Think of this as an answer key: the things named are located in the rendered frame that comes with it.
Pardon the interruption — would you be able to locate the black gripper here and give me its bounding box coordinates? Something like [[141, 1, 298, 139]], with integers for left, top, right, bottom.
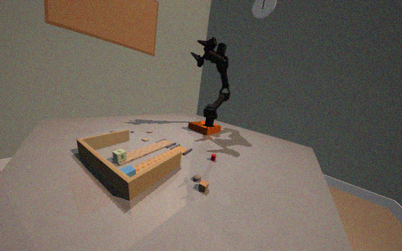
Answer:
[[191, 37, 218, 67]]

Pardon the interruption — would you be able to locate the orange polka-dot strip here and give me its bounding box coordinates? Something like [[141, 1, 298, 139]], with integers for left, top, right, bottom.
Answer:
[[178, 146, 188, 154]]

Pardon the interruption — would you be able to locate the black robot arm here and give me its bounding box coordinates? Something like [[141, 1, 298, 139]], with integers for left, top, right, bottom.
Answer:
[[204, 43, 230, 128]]

